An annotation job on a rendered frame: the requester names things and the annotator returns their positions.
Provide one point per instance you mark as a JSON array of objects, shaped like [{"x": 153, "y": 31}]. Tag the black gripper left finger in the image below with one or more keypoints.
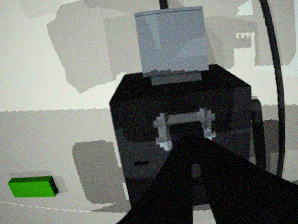
[{"x": 169, "y": 200}]

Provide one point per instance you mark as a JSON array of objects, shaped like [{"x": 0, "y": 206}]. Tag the green rectangular block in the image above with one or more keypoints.
[{"x": 33, "y": 186}]

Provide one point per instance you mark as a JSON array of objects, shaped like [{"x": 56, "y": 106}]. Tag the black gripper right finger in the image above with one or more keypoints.
[{"x": 242, "y": 193}]

